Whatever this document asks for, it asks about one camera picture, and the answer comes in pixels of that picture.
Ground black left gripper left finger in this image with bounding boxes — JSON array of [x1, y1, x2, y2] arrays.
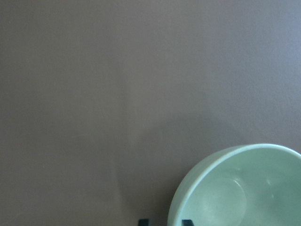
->
[[138, 218, 149, 226]]

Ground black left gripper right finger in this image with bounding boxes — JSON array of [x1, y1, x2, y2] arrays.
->
[[182, 219, 193, 226]]

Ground light green ceramic bowl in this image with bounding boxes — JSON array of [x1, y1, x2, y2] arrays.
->
[[167, 144, 301, 226]]

